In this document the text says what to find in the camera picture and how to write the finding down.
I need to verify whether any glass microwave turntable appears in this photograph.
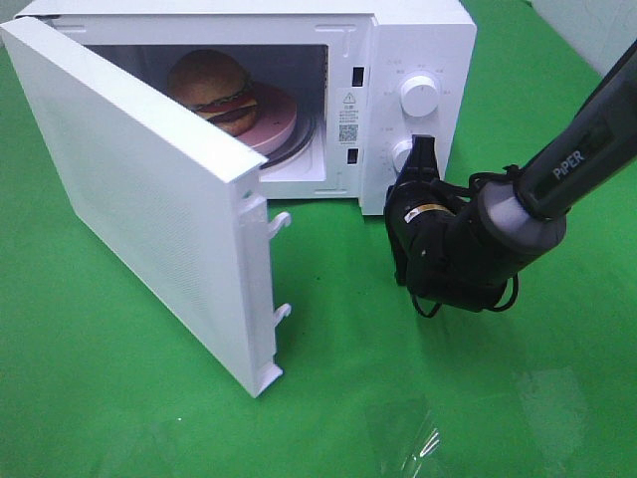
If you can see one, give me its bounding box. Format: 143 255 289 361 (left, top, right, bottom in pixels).
260 115 317 169

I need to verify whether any pink round plate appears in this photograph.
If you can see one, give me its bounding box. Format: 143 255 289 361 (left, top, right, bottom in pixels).
237 83 298 155

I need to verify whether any white microwave door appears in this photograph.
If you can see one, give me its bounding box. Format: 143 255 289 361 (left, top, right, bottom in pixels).
1 17 292 396

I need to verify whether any toy burger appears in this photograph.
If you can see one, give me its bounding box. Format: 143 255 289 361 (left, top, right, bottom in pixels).
167 49 259 136

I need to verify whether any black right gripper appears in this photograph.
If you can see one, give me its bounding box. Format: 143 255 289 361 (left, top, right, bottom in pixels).
383 134 468 287

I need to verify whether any white microwave oven body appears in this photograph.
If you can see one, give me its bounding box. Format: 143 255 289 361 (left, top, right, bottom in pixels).
12 1 477 215

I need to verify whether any white wall panel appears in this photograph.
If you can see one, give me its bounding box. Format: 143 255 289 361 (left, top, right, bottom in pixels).
531 0 637 75

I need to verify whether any green table cover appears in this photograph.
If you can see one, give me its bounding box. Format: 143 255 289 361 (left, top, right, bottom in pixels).
0 0 637 478

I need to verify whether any white round knob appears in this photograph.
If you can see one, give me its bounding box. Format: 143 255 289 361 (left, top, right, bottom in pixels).
391 139 412 174
399 74 440 118

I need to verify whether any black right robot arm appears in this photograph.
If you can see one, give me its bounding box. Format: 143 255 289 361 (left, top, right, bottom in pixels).
384 46 636 318

